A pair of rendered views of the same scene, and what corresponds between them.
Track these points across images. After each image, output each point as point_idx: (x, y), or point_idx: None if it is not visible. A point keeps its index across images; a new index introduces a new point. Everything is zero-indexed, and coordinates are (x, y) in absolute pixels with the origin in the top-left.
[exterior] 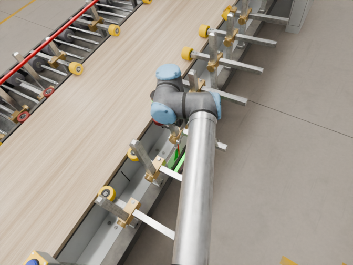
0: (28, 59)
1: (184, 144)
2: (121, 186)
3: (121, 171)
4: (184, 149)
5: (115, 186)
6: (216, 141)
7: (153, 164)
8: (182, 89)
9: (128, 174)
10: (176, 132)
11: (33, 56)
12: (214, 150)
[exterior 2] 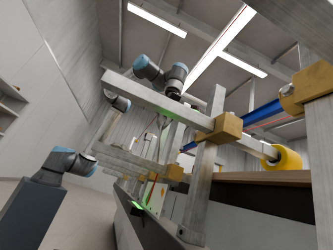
0: (187, 77)
1: (152, 208)
2: (167, 213)
3: (176, 195)
4: (146, 211)
5: (169, 202)
6: (114, 145)
7: (154, 156)
8: (169, 75)
9: (173, 214)
10: (166, 157)
11: (188, 76)
12: (125, 72)
